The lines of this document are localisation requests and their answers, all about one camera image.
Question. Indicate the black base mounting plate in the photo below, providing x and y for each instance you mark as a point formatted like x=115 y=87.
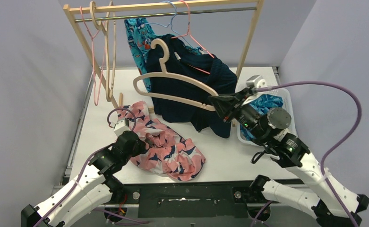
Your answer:
x=192 y=200

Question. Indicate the wooden hanger front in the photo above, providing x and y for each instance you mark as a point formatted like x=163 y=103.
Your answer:
x=104 y=28

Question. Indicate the teal fish print shorts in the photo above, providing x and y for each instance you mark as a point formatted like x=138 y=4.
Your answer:
x=140 y=35

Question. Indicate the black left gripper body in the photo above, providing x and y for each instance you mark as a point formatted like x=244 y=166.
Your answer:
x=139 y=147

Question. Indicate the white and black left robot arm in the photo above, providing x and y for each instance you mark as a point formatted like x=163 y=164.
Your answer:
x=93 y=186

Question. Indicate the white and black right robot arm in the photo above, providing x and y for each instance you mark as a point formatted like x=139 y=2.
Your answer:
x=328 y=201

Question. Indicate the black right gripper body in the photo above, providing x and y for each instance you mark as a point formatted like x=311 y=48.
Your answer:
x=237 y=100

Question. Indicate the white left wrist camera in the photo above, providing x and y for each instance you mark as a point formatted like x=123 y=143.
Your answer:
x=121 y=126

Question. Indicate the wooden clothes rack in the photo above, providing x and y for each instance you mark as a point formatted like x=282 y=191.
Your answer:
x=70 y=12

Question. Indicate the pink floral shorts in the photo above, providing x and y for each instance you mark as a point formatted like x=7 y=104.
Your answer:
x=167 y=152

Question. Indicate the blue shark print shorts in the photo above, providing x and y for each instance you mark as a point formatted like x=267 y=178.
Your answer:
x=262 y=104

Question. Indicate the white plastic basket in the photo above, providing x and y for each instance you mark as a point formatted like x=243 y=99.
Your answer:
x=287 y=105

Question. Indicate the navy blue shorts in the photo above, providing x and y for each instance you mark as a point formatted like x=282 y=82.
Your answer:
x=210 y=71

